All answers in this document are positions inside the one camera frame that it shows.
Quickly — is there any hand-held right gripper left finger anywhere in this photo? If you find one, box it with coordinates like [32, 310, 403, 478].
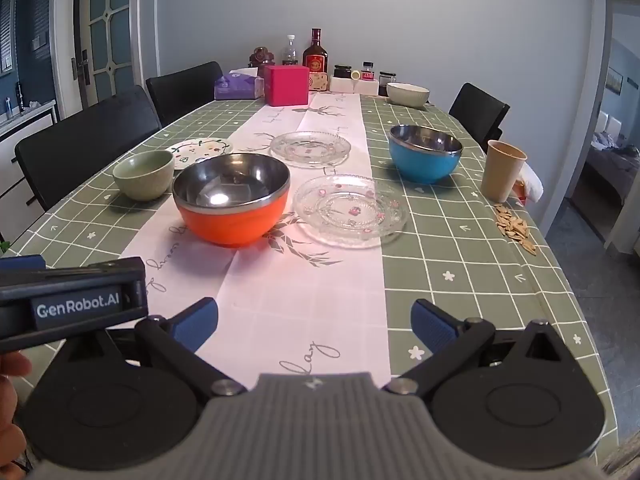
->
[102, 297, 248, 398]

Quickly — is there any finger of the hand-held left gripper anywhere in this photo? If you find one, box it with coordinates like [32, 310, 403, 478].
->
[0, 254, 47, 273]

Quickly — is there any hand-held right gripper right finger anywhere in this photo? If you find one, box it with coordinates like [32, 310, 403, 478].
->
[382, 298, 572, 402]

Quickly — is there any orange steel-lined bowl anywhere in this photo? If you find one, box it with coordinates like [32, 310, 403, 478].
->
[172, 154, 292, 248]

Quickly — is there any green ceramic bowl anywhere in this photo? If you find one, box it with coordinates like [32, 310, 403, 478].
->
[112, 150, 176, 202]

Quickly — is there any clear glass flowered plate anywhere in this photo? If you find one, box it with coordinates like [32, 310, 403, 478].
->
[269, 130, 352, 169]
[292, 174, 407, 250]

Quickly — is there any blue steel-lined bowl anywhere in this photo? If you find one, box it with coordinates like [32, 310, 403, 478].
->
[389, 124, 464, 184]

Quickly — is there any white floral ceramic plate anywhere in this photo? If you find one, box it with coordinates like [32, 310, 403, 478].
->
[165, 138, 234, 171]

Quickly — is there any person's left hand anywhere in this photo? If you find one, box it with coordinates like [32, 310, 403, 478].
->
[0, 351, 31, 476]

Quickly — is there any white cabinet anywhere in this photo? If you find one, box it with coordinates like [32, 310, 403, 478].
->
[0, 100, 58, 242]

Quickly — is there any pile of seed shells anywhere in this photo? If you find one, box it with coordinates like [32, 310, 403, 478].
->
[492, 202, 538, 254]

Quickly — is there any black chair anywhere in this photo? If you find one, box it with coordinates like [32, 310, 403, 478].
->
[146, 61, 224, 128]
[448, 82, 511, 153]
[15, 85, 163, 211]

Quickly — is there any beige cup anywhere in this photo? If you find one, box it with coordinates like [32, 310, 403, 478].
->
[481, 140, 528, 202]

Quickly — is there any white plastic bag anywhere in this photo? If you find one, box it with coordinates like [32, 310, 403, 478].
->
[512, 164, 545, 206]

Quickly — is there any white ceramic bowl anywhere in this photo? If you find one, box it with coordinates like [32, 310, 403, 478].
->
[386, 82, 431, 109]

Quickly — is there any purple tissue pack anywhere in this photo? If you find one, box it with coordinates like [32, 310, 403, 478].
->
[214, 71, 265, 101]

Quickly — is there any bed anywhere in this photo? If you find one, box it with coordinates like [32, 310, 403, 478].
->
[587, 130, 640, 206]

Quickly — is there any pink box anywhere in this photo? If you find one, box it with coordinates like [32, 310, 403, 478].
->
[263, 64, 310, 107]

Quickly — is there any white box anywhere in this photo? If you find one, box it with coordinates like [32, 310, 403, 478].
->
[327, 76, 380, 96]

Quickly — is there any white glass-panel door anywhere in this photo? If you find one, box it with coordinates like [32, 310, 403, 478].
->
[75, 0, 143, 107]

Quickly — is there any brown figurine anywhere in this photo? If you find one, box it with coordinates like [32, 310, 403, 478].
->
[250, 46, 276, 77]

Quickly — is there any brown liquor bottle red label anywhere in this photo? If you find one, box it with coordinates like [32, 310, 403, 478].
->
[302, 28, 329, 75]

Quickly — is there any metal door handle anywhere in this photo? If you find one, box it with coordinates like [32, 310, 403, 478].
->
[71, 50, 92, 86]

